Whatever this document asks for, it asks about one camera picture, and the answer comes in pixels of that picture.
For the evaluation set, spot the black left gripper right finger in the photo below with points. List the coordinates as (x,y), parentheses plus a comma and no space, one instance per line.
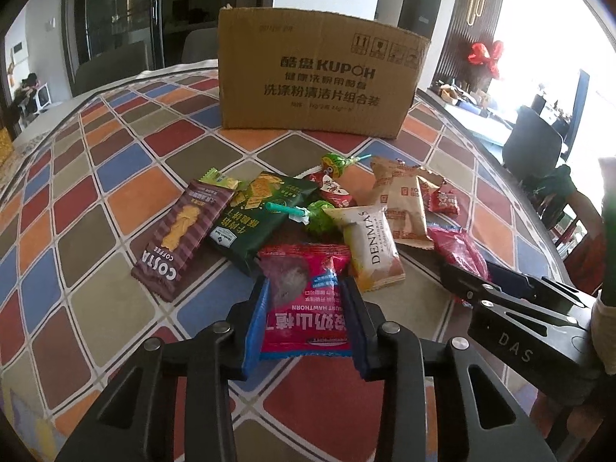
(478,419)

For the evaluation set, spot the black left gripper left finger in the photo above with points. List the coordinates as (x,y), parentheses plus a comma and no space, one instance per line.
(133,418)

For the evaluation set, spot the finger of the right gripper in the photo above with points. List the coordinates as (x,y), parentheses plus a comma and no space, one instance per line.
(468,287)
(545,292)

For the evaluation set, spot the pink hawthorn snack packet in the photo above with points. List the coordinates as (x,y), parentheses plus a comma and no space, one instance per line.
(305,315)

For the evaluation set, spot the green lollipop teal stick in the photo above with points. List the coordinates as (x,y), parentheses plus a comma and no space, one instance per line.
(314,216)

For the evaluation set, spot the magenta snack packet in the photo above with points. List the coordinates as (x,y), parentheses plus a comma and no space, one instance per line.
(455,247)

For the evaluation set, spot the small red snack packet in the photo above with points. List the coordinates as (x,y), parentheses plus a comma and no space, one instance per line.
(438,199)

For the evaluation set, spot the cream Denmas snack packet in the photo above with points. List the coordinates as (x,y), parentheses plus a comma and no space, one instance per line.
(375,259)

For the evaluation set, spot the tan biscuit packet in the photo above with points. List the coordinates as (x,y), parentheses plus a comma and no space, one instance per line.
(397,187)

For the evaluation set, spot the dark chair right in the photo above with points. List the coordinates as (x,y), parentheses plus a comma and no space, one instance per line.
(533,147)

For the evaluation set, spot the red white candy packet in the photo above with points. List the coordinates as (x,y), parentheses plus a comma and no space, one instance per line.
(330,190)

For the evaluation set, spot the green lollipop behind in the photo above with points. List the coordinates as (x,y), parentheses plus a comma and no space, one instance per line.
(335,165)

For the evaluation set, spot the brown Costa Coffee packet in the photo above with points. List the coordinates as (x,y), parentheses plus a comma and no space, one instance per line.
(168,253)

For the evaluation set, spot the dark green cracker packet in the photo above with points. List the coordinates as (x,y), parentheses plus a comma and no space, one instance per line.
(246,225)

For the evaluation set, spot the red bow decoration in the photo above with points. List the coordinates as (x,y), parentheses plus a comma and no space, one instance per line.
(481,55)

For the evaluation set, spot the colourful checkered tablecloth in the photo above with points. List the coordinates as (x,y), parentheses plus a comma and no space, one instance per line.
(90,185)

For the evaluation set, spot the small light green packet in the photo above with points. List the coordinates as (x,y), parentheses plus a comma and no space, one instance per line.
(216,178)

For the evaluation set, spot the brown cardboard box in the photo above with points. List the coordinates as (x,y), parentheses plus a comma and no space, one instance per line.
(280,68)

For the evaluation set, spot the dark glass cabinet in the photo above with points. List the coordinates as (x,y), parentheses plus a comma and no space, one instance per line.
(171,31)

